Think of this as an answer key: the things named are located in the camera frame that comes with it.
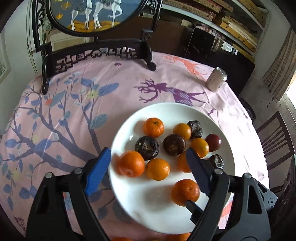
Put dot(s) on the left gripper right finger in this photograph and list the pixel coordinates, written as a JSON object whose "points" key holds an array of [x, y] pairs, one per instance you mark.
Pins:
{"points": [[248, 219]]}

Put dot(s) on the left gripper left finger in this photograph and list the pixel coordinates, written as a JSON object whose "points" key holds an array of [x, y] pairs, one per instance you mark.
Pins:
{"points": [[48, 218]]}

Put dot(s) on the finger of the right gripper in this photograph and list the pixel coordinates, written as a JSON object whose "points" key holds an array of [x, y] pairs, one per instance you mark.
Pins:
{"points": [[196, 211]]}

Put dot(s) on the small orange mandarin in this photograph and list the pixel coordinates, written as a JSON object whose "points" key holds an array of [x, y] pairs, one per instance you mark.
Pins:
{"points": [[183, 130]]}

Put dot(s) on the large dark water chestnut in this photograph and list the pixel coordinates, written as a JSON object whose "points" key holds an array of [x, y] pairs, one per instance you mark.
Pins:
{"points": [[148, 147]]}

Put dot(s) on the large orange mandarin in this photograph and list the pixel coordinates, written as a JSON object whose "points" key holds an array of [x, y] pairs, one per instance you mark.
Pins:
{"points": [[179, 237], [185, 190]]}

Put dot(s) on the orange mandarin on plate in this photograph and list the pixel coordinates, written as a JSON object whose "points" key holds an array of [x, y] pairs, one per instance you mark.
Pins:
{"points": [[200, 146]]}

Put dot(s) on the dark red passion fruit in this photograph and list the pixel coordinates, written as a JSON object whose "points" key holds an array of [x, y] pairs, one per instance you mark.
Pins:
{"points": [[214, 142]]}

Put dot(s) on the white oval plate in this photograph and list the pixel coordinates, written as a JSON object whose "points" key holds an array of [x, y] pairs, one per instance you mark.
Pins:
{"points": [[147, 201]]}

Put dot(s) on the dark wooden chair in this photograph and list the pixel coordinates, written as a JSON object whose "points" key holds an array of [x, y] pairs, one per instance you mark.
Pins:
{"points": [[277, 137]]}

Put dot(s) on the yellowish orange fruit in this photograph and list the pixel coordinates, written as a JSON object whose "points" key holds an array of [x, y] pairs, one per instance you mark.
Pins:
{"points": [[121, 239]]}

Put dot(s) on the pink printed tablecloth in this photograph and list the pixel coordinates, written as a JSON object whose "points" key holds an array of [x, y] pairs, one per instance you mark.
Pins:
{"points": [[86, 105]]}

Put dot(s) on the white drink can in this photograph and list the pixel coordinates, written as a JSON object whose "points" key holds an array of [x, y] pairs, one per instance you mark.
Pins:
{"points": [[216, 79]]}

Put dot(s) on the wooden bookshelf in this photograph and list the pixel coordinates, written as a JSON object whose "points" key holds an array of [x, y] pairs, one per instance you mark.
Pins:
{"points": [[241, 23]]}

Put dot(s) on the black carved screen stand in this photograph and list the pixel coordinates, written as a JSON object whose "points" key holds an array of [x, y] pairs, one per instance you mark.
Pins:
{"points": [[90, 19]]}

